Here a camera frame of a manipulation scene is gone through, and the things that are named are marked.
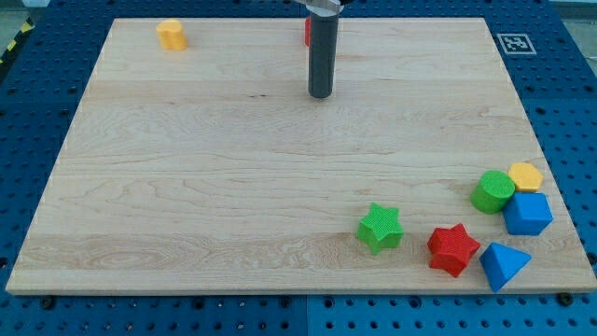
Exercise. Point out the blue cube block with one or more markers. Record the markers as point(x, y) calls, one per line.
point(527, 213)

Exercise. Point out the light wooden board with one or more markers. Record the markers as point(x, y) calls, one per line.
point(213, 171)

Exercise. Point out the green star block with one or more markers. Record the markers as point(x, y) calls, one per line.
point(380, 229)

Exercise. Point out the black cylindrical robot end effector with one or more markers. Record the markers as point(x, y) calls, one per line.
point(322, 55)

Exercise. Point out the red block behind effector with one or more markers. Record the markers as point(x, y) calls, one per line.
point(307, 31)

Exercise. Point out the red star block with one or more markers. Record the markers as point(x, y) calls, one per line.
point(451, 249)

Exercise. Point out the yellow heart block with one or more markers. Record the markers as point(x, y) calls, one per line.
point(171, 35)

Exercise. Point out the green cylinder block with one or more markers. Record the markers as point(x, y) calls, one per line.
point(492, 192)

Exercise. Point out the blue triangle block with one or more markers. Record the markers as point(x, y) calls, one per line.
point(501, 263)

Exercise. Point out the yellow hexagon block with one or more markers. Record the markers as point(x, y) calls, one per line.
point(525, 177)

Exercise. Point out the white fiducial marker tag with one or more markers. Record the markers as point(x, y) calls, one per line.
point(516, 44)

